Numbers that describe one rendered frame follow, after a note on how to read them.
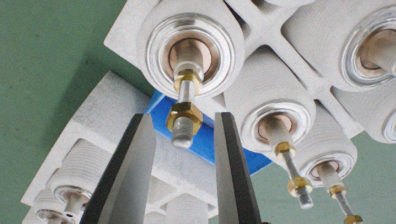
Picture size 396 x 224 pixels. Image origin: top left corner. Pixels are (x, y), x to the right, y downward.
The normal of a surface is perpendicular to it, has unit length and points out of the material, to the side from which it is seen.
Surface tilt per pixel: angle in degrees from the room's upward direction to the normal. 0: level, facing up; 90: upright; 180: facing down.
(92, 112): 90
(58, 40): 0
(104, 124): 90
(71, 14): 0
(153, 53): 4
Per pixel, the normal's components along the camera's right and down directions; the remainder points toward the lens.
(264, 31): 0.00, 0.61
